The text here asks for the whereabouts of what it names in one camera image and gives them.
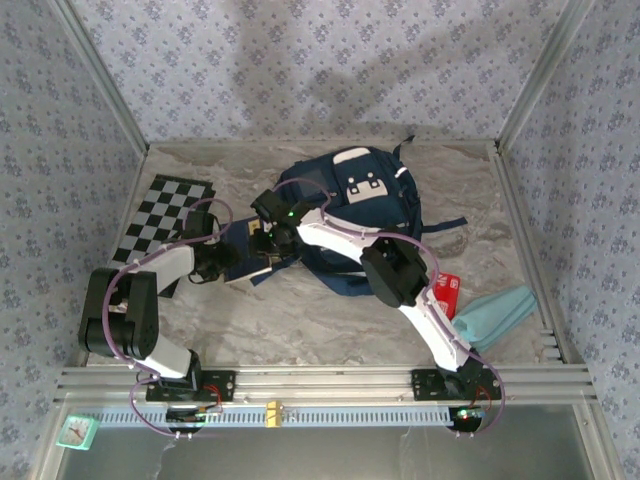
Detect blue book with yellow label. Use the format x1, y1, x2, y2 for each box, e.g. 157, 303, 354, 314
222, 214, 281, 285

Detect navy blue backpack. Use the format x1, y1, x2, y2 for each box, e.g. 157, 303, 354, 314
249, 135, 469, 297

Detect red rectangular box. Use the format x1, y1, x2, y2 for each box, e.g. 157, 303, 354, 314
432, 272, 462, 321

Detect teal cloth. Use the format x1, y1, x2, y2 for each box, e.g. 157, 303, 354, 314
452, 284, 540, 354

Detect black grey folding chessboard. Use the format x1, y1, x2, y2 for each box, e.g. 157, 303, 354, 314
107, 173, 217, 299

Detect brass connector block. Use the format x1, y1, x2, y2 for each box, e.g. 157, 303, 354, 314
264, 399, 285, 429

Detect mint green alarm clock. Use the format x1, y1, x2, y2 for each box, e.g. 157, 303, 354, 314
54, 413, 101, 451

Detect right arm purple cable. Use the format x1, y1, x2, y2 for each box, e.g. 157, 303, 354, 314
269, 178, 507, 441

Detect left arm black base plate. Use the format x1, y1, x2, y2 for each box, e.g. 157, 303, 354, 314
145, 368, 237, 403

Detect aluminium mounting rail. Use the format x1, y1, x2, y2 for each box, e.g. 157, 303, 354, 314
54, 364, 599, 405

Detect grey slotted cable duct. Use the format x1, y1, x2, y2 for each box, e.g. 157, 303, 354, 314
92, 405, 481, 429

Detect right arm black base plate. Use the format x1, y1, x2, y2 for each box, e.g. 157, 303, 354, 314
410, 368, 504, 403

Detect aluminium frame post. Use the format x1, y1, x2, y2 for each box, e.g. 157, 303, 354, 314
49, 0, 151, 154
493, 0, 599, 151

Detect aluminium side rail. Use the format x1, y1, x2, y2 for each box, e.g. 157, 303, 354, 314
492, 142, 586, 366

